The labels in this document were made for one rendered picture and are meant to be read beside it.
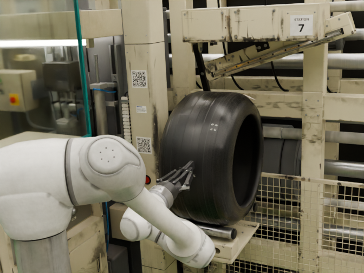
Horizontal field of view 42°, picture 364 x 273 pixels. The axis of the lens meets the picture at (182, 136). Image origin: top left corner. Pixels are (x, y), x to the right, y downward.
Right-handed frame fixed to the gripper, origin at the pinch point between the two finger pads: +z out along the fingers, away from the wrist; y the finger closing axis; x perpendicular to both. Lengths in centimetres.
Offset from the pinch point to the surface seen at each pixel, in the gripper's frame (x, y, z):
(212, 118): -13.6, -4.1, 16.1
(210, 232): 34.4, -0.8, 11.0
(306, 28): -39, -31, 55
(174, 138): -7.1, 9.1, 8.9
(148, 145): 4.0, 30.3, 23.1
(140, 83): -22.9, 32.2, 26.9
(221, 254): 41.8, -6.5, 7.7
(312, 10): -45, -33, 57
